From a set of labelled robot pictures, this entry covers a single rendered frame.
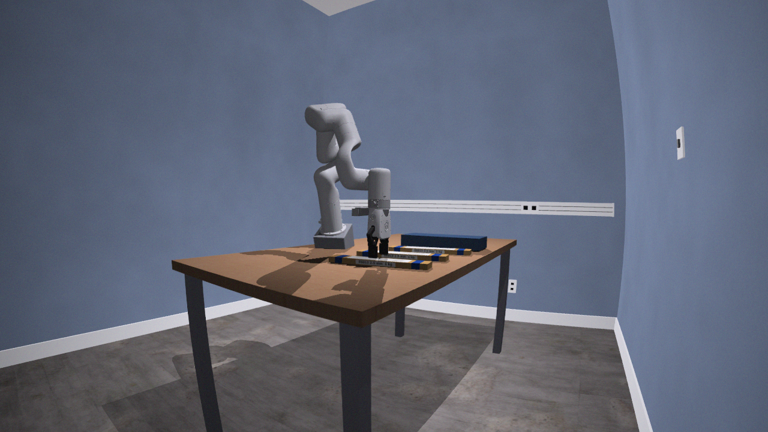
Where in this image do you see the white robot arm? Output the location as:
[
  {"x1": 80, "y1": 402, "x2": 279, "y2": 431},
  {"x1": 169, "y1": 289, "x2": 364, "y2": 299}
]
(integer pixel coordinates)
[{"x1": 305, "y1": 103, "x2": 391, "y2": 236}]

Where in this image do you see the tan cardboard pack with white label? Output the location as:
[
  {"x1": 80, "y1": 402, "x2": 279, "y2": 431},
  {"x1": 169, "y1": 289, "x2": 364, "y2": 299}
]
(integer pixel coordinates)
[
  {"x1": 356, "y1": 250, "x2": 449, "y2": 262},
  {"x1": 329, "y1": 254, "x2": 433, "y2": 270}
]

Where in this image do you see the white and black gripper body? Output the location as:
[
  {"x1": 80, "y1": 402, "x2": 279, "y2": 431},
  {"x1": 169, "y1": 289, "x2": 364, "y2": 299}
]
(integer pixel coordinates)
[{"x1": 368, "y1": 208, "x2": 391, "y2": 239}]

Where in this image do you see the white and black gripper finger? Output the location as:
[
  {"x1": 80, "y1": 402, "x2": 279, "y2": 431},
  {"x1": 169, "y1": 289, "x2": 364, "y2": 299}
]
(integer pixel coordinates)
[
  {"x1": 367, "y1": 226, "x2": 379, "y2": 259},
  {"x1": 379, "y1": 238, "x2": 389, "y2": 255}
]

